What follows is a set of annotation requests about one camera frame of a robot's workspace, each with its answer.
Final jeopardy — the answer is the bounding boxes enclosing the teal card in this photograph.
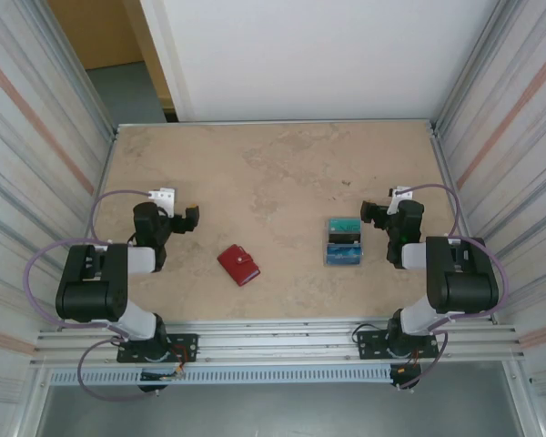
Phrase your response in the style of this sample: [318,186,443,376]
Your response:
[327,218,362,234]

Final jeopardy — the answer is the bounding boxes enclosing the blue card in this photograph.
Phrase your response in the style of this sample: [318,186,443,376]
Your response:
[325,244,365,268]

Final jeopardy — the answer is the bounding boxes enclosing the red card holder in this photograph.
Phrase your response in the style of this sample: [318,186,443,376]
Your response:
[217,244,261,289]

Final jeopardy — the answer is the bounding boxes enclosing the brown wooden door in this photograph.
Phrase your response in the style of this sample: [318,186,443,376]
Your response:
[47,0,177,113]

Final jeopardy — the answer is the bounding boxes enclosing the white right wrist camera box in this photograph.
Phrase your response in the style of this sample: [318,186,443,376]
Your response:
[388,185,414,215]

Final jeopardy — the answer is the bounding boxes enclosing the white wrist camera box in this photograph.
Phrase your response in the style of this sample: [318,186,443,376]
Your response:
[388,185,414,215]
[147,187,177,216]

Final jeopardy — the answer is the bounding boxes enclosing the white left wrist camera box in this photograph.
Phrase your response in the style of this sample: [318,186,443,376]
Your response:
[147,187,177,216]

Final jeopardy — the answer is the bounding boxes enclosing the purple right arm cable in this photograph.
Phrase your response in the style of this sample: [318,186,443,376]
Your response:
[398,183,510,391]

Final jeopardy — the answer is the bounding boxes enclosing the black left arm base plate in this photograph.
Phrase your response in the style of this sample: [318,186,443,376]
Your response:
[116,333,199,364]

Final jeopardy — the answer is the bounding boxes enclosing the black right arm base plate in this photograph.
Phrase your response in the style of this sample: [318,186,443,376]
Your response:
[355,330,440,361]

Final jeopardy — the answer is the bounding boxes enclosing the aluminium rail frame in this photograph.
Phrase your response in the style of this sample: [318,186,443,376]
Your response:
[29,318,527,368]

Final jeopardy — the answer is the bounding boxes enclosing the translucent enclosure side panel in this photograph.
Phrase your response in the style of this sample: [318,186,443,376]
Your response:
[0,0,117,437]
[436,0,546,437]

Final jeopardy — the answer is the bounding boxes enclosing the white door frame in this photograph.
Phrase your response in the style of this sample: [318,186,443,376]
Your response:
[138,0,197,124]

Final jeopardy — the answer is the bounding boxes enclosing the grey slotted cable duct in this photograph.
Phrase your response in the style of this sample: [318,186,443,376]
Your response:
[47,366,395,387]

